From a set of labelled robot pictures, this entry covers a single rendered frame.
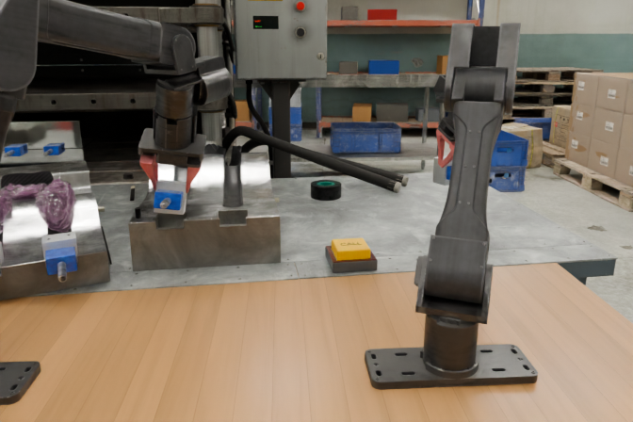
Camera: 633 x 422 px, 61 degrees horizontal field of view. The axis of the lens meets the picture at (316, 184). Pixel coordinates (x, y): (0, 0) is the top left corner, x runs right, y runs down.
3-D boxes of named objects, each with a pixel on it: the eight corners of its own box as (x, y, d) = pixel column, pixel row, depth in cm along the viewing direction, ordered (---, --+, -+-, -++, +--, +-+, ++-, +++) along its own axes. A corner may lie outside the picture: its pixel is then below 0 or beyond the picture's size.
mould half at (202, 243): (281, 263, 97) (279, 191, 94) (132, 271, 94) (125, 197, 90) (265, 190, 145) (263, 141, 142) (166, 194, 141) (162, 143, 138)
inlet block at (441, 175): (498, 192, 104) (500, 165, 102) (479, 196, 101) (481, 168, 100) (449, 179, 115) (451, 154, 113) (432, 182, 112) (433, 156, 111)
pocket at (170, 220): (186, 240, 94) (185, 219, 93) (155, 241, 93) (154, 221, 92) (188, 231, 98) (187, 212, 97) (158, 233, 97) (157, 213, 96)
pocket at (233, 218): (249, 236, 95) (248, 217, 94) (219, 238, 94) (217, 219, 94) (248, 228, 100) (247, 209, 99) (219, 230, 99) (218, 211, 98)
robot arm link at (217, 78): (204, 95, 94) (191, 25, 89) (239, 98, 89) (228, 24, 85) (151, 113, 86) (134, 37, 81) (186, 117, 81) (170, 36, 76)
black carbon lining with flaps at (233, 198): (245, 218, 101) (243, 169, 98) (157, 221, 98) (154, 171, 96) (242, 174, 134) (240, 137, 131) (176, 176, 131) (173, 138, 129)
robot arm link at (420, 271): (420, 250, 68) (412, 267, 62) (494, 259, 65) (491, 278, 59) (418, 296, 69) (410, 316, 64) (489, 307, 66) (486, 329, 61)
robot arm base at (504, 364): (365, 300, 67) (374, 328, 60) (521, 295, 68) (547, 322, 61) (364, 355, 69) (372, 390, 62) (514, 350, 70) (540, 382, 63)
